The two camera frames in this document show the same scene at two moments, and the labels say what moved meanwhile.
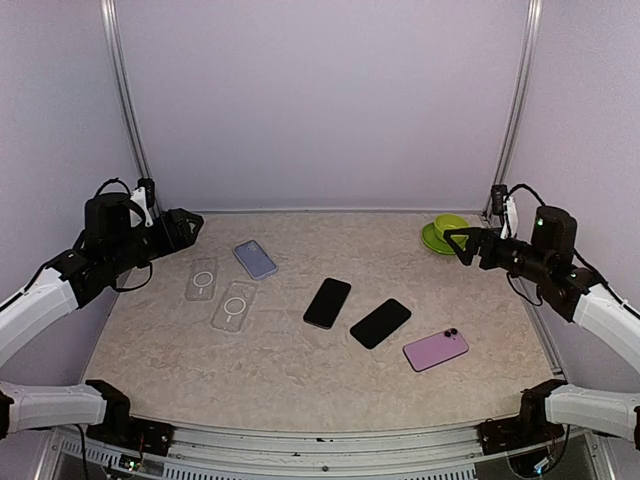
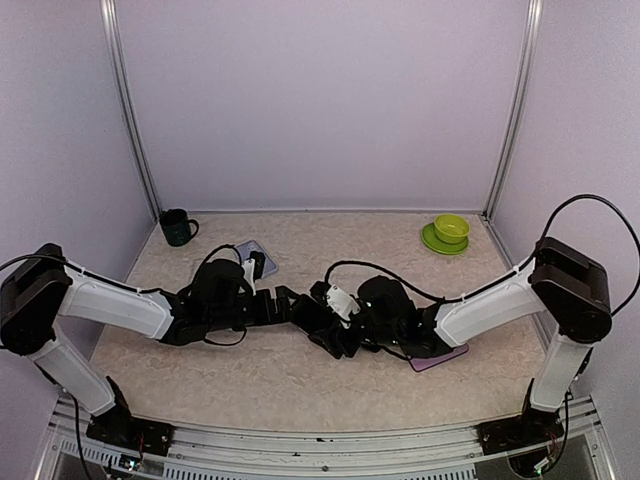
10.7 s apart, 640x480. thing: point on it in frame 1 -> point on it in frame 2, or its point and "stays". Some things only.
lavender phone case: [255, 260] stays
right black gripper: [491, 234] -> [334, 340]
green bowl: [443, 222] stays
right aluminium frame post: [524, 77] stays
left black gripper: [184, 237] -> [267, 313]
